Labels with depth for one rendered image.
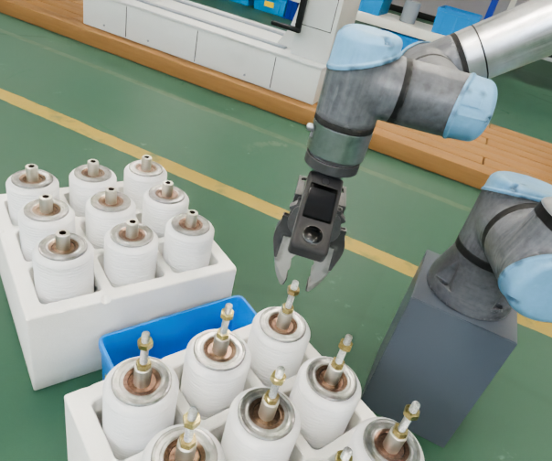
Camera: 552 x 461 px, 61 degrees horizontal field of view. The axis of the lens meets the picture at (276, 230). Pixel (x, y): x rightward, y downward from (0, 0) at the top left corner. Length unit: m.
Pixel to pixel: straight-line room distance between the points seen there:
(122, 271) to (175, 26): 1.95
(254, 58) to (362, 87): 1.94
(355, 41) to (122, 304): 0.59
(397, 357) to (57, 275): 0.61
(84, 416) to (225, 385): 0.19
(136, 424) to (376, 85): 0.50
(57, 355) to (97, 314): 0.10
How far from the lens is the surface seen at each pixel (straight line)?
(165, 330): 0.94
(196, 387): 0.70
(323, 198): 0.58
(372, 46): 0.54
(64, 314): 0.86
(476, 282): 0.83
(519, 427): 1.20
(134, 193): 1.10
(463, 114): 0.57
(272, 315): 0.77
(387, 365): 0.94
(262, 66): 2.45
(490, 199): 0.80
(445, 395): 0.96
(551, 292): 0.68
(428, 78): 0.56
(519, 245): 0.69
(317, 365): 0.71
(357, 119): 0.55
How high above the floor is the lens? 0.77
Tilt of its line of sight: 33 degrees down
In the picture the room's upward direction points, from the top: 14 degrees clockwise
